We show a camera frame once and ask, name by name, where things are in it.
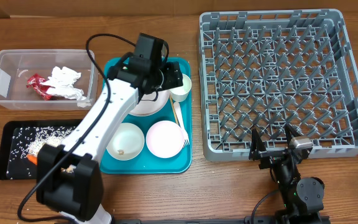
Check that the white plastic fork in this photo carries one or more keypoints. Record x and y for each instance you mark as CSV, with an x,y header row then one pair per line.
x,y
181,123

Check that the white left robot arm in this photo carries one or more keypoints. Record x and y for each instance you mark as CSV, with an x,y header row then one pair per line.
x,y
69,179

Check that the white tissue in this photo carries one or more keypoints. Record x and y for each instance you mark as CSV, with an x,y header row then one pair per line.
x,y
61,83

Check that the wooden chopstick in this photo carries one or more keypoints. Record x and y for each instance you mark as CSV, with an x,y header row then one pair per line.
x,y
173,110

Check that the large white plate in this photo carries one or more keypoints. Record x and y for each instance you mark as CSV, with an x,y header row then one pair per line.
x,y
151,103

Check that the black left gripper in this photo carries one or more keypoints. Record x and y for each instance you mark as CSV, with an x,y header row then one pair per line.
x,y
173,73

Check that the red snack wrapper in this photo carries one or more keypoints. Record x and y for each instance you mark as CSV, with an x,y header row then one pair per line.
x,y
37,83

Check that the white bowl with food scraps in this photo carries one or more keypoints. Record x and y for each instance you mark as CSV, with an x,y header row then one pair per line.
x,y
127,142

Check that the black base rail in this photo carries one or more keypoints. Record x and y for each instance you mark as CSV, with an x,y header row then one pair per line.
x,y
245,220

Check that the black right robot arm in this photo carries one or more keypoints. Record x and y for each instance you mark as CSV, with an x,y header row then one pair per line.
x,y
302,197

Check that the orange carrot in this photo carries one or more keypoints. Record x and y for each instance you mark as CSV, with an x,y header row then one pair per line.
x,y
32,158

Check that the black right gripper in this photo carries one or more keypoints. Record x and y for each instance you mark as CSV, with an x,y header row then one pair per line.
x,y
257,151

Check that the grey dishwasher rack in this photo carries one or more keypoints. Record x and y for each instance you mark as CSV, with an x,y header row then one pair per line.
x,y
265,69

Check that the white plastic cup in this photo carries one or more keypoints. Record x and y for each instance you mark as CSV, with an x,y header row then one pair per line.
x,y
180,93

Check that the pink small bowl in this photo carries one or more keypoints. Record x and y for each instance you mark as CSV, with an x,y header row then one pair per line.
x,y
165,139

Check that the clear plastic bin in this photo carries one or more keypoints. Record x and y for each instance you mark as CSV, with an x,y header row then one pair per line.
x,y
18,65

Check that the pile of rice scraps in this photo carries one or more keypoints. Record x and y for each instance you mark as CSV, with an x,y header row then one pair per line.
x,y
29,140

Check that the teal plastic tray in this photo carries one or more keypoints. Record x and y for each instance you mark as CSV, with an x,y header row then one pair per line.
x,y
146,162

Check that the black food waste tray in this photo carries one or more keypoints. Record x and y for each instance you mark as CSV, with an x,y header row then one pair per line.
x,y
9,128

